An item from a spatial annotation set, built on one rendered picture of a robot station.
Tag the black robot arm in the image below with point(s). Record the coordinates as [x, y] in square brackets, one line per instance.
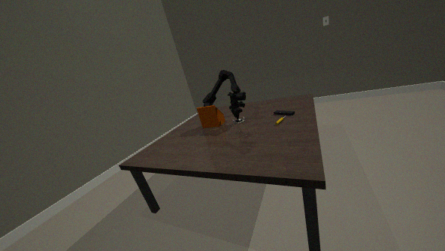
[236, 95]

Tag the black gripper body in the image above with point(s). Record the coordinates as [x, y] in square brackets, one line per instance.
[234, 107]

